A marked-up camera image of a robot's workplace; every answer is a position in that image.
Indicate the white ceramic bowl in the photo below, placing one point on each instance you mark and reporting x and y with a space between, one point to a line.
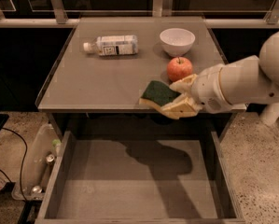
177 42

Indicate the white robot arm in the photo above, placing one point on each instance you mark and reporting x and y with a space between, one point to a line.
254 80

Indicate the green capped bottle in bin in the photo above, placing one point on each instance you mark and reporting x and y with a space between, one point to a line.
57 145

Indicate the open grey top drawer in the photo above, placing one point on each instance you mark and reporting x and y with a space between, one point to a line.
140 181

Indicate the grey cabinet with top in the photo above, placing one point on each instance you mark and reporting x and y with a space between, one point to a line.
99 96

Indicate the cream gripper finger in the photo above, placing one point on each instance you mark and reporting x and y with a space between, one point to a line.
181 107
183 85

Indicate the silver round object in bin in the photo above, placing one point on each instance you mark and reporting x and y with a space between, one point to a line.
36 189

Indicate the silver can in bin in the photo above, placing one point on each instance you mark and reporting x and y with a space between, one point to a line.
50 159

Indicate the green and yellow sponge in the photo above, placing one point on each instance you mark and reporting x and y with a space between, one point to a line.
157 95

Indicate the red apple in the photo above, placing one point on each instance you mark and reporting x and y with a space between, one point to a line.
178 68

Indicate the clear plastic bin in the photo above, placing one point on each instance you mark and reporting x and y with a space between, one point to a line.
35 171

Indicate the clear plastic water bottle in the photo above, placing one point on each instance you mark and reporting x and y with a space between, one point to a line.
112 45

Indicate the metal railing frame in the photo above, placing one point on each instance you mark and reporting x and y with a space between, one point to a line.
68 13

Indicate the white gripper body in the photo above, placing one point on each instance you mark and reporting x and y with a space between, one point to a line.
206 89

